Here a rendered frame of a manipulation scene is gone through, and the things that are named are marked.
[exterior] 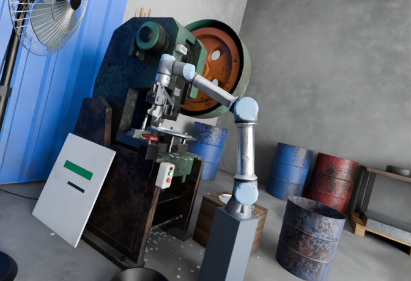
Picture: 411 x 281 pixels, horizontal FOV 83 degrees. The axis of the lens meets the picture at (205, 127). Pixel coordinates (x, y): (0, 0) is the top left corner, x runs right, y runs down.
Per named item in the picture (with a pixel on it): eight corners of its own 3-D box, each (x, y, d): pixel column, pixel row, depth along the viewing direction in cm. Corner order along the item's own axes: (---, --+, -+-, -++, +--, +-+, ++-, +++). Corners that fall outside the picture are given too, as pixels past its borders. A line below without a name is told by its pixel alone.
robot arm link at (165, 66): (174, 55, 121) (159, 52, 122) (169, 76, 121) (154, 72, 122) (178, 59, 129) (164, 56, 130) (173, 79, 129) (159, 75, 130)
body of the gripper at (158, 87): (144, 101, 124) (150, 80, 124) (156, 104, 131) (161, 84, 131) (154, 104, 120) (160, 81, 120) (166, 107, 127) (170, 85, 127)
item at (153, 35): (204, 80, 192) (210, 60, 191) (150, 49, 133) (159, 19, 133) (187, 77, 200) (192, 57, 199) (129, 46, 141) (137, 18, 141)
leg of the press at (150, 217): (144, 266, 136) (181, 117, 134) (129, 276, 126) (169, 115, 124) (57, 206, 179) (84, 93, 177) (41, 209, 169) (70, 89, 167)
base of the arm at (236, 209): (255, 217, 133) (260, 200, 133) (240, 220, 122) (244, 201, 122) (235, 206, 144) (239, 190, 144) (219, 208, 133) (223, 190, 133)
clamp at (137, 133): (150, 138, 159) (154, 124, 159) (133, 137, 144) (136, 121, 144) (144, 136, 162) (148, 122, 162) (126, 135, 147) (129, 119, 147)
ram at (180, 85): (181, 118, 168) (191, 79, 167) (169, 115, 155) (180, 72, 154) (163, 113, 176) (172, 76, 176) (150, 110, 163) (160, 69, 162)
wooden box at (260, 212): (257, 250, 188) (268, 209, 187) (236, 267, 157) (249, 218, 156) (217, 227, 211) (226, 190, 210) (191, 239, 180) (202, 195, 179)
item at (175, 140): (192, 157, 160) (197, 138, 160) (181, 157, 148) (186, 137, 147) (165, 148, 172) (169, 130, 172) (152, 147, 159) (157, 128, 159)
